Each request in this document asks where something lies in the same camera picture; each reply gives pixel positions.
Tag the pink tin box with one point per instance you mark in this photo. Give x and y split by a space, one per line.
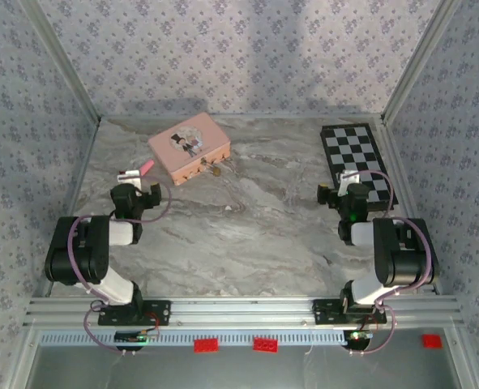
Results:
190 144

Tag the small brass padlock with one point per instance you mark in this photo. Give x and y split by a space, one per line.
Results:
215 172

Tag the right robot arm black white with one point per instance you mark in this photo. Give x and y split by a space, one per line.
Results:
401 259

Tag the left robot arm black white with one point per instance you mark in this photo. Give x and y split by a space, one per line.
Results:
81 259

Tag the pink toy microphone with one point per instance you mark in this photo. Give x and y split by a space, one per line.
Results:
147 165

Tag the black grey chessboard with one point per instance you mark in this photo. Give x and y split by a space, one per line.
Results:
354 154

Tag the small green circuit board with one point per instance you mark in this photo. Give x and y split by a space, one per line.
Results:
135 336
358 335

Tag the red toy brick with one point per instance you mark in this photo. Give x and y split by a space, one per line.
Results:
206 346
266 344
431 341

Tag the grey metal sheet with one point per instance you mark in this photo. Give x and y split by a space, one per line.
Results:
239 370

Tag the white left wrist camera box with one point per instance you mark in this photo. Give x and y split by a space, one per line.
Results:
130 176

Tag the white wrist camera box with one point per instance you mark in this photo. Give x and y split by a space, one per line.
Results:
347 178
130 176

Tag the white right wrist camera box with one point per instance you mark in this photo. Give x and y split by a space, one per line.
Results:
347 178

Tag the aluminium side rail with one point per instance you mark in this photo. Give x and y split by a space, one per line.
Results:
71 202
409 194

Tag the aluminium front rail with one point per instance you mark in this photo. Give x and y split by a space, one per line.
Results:
239 312

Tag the aluminium frame post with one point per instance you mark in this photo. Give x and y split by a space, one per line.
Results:
61 61
421 61

